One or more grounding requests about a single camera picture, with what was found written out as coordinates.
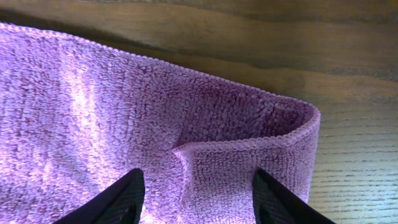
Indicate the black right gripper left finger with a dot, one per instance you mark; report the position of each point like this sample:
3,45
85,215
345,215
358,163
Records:
120,203

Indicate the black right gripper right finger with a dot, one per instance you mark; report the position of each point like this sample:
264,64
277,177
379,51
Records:
274,203

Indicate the purple microfiber cloth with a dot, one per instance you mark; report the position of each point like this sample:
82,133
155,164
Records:
77,115

